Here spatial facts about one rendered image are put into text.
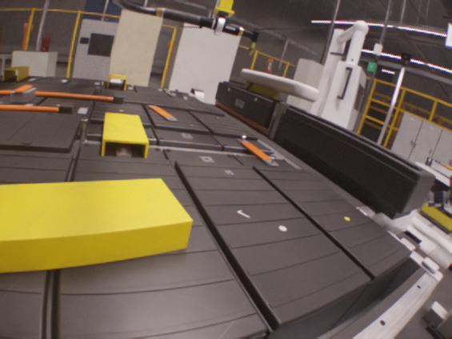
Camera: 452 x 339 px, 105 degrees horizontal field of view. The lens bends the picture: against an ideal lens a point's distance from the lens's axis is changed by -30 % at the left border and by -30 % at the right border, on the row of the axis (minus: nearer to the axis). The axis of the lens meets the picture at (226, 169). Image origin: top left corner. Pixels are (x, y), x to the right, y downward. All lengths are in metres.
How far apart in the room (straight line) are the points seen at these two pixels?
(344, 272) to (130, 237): 0.20
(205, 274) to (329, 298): 0.11
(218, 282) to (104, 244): 0.09
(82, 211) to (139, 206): 0.05
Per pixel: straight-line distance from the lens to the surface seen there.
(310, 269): 0.25
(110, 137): 0.38
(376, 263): 0.32
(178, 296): 0.18
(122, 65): 4.78
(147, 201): 0.21
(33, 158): 0.35
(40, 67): 4.76
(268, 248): 0.25
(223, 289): 0.19
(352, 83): 3.18
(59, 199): 0.21
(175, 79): 4.86
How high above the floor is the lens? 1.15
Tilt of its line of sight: 22 degrees down
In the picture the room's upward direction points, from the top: 16 degrees clockwise
